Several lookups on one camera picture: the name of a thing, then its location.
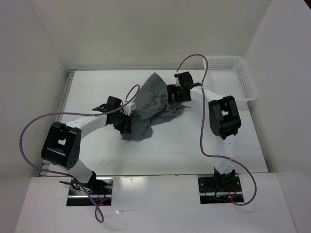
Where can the white plastic basket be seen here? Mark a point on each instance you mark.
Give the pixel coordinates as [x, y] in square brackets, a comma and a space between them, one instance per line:
[230, 75]

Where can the grey shorts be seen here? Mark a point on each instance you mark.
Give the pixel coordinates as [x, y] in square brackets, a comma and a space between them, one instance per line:
[152, 108]

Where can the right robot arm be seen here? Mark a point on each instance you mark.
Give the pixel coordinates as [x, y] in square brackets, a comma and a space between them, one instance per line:
[224, 121]

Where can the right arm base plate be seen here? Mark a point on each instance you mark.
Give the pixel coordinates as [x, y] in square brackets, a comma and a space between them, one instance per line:
[210, 193]

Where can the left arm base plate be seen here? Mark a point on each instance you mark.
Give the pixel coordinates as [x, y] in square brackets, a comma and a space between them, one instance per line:
[102, 196]

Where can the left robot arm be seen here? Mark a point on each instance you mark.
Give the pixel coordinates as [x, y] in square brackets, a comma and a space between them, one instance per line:
[62, 145]

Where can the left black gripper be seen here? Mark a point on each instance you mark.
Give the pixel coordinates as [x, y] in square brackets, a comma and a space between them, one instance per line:
[126, 127]

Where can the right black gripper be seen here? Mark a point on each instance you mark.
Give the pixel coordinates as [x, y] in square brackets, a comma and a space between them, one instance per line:
[171, 89]

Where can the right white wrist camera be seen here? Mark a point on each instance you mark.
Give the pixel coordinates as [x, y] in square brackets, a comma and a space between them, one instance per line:
[177, 83]

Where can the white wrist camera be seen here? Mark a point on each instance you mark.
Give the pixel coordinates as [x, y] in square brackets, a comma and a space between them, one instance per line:
[177, 83]
[128, 108]

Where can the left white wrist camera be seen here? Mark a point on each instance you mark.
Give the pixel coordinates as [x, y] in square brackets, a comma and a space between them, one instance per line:
[128, 108]

